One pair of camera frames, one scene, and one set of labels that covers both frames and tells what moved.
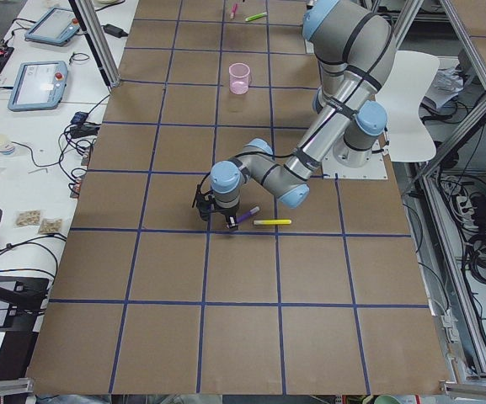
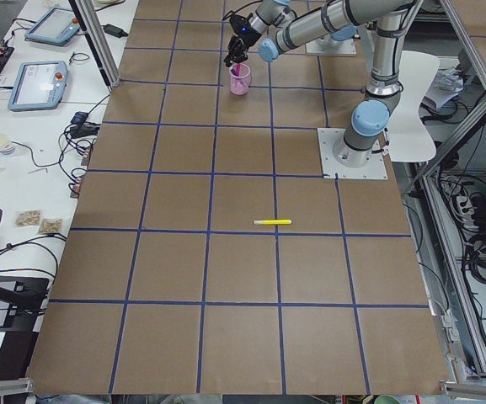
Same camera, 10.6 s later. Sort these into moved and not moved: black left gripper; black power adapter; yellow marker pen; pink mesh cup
Moved: black left gripper
Not moved: yellow marker pen; pink mesh cup; black power adapter
